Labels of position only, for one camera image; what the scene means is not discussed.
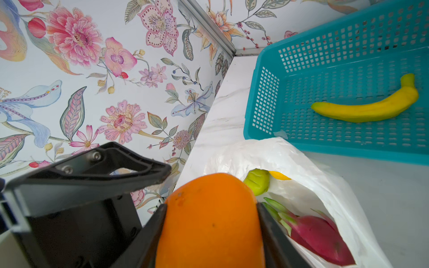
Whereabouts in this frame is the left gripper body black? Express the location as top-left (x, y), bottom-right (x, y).
top-left (1, 180), bottom-right (143, 268)

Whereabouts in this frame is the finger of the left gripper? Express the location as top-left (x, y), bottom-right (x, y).
top-left (4, 142), bottom-right (172, 217)

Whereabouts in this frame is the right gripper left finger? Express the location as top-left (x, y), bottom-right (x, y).
top-left (111, 204), bottom-right (168, 268)

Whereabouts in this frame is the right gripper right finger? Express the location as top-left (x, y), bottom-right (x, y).
top-left (257, 203), bottom-right (311, 268)

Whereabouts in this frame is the pink dragon fruit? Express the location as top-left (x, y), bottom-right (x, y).
top-left (263, 197), bottom-right (356, 266)

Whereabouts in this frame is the white translucent plastic bag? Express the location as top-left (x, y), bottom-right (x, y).
top-left (204, 137), bottom-right (392, 268)

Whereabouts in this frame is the orange fruit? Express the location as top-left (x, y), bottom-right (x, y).
top-left (155, 173), bottom-right (265, 268)

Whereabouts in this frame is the green pepper toy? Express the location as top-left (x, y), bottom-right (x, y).
top-left (244, 169), bottom-right (270, 196)

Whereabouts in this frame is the yellow lemon toy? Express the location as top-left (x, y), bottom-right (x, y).
top-left (269, 171), bottom-right (291, 180)

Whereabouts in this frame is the teal plastic basket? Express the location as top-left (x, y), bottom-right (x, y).
top-left (244, 1), bottom-right (429, 165)

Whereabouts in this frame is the yellow banana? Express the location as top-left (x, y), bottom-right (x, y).
top-left (311, 73), bottom-right (419, 123)

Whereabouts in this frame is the left aluminium corner post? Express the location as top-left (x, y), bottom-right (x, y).
top-left (178, 0), bottom-right (264, 57)

